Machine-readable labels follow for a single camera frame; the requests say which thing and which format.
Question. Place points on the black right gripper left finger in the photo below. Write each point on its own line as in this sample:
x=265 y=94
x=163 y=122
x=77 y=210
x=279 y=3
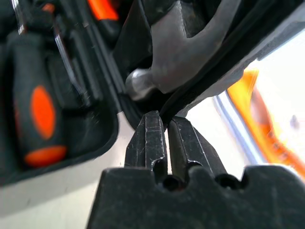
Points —
x=147 y=140

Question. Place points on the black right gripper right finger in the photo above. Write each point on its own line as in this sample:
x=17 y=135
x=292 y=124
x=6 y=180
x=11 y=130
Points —
x=190 y=145

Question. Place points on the black plastic tool case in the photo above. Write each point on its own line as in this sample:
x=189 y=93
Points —
x=95 y=124

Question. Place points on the yellow canvas sneaker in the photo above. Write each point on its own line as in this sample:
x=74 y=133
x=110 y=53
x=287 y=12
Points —
x=247 y=107

